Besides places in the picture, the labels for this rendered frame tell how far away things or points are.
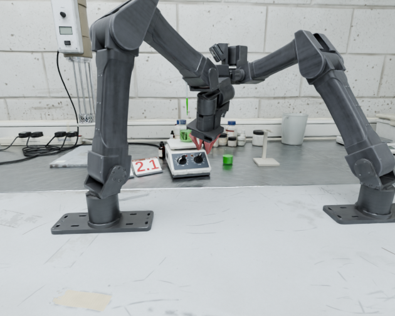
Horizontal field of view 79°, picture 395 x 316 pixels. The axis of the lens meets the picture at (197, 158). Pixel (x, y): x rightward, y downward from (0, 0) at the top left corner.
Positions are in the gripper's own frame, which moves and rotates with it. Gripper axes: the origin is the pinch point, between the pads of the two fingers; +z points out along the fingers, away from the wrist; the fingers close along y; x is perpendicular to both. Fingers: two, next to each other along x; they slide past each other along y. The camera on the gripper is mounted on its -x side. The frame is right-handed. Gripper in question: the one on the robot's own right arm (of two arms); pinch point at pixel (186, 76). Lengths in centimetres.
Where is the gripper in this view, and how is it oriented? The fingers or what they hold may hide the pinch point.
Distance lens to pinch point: 86.7
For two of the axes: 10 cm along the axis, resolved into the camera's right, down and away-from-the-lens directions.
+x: 0.1, 9.6, 2.7
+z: -9.7, 0.7, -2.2
